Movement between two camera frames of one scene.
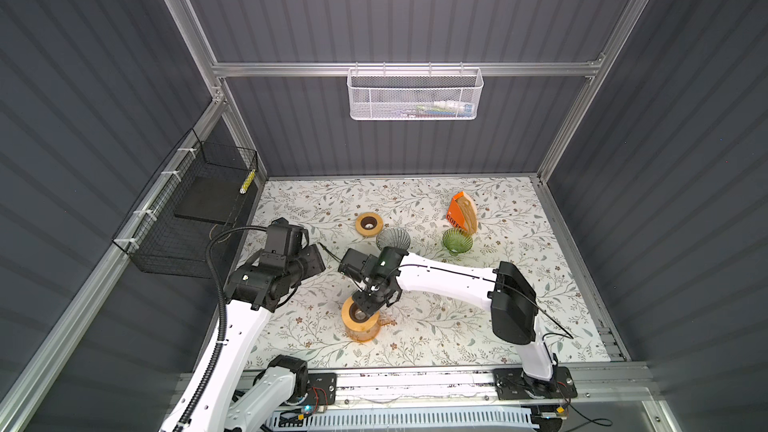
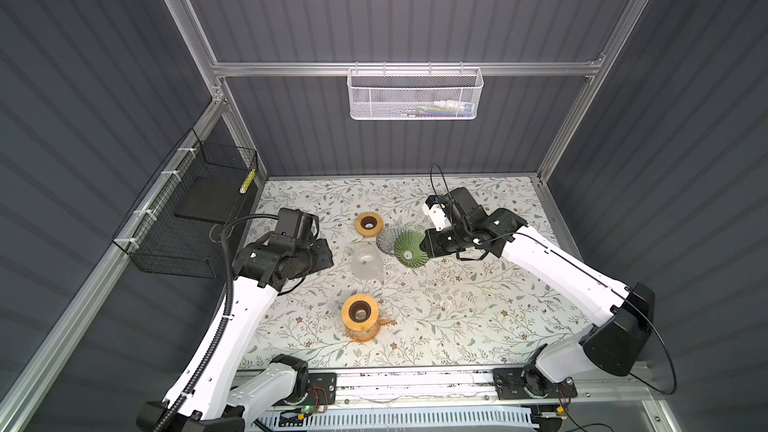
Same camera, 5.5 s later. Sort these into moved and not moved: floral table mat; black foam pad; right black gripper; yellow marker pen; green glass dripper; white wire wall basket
Moved: green glass dripper; right black gripper
Not moved: yellow marker pen; black foam pad; white wire wall basket; floral table mat
